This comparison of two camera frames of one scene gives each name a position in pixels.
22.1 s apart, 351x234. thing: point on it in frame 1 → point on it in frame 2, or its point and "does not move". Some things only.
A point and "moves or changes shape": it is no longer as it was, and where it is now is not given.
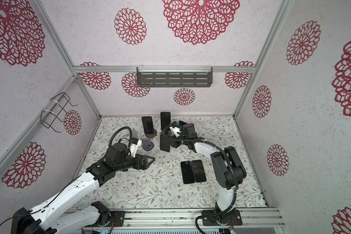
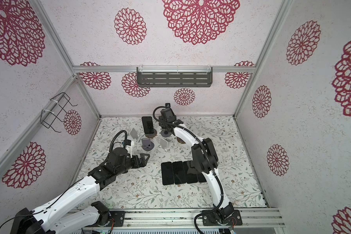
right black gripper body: [178, 142] → [163, 123]
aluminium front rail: [189, 218] does not move
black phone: [199, 171] does not move
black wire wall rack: [47, 118] does not move
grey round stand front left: [147, 145] does not move
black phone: [165, 143] → [178, 172]
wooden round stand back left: [151, 135] does not move
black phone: [181, 123] moves or changes shape
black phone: [147, 121] does not move
